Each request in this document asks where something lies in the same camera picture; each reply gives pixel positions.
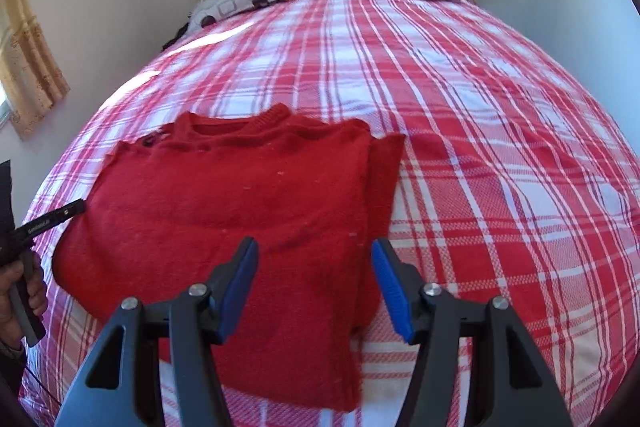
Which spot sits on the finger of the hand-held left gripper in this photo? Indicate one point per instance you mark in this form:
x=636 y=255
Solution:
x=50 y=221

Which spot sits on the person's left forearm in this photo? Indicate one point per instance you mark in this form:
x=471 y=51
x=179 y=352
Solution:
x=10 y=364

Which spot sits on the red embroidered sweater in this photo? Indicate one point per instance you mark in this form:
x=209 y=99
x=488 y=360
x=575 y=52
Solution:
x=225 y=207

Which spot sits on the person's left hand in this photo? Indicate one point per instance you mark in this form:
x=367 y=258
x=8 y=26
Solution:
x=7 y=312

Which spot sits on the white patterned pillow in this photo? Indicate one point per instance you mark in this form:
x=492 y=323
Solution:
x=240 y=2

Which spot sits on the yellow side window curtain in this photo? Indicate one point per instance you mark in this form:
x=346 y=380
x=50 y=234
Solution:
x=30 y=67

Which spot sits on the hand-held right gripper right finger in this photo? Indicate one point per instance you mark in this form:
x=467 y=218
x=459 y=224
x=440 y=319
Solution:
x=387 y=287

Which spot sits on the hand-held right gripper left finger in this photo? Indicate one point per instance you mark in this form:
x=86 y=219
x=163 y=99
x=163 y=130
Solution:
x=240 y=287

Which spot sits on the side window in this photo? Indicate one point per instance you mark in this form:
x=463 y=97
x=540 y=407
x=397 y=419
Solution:
x=4 y=109

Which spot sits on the bed with red plaid sheet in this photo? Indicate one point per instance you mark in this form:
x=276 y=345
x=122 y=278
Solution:
x=475 y=132

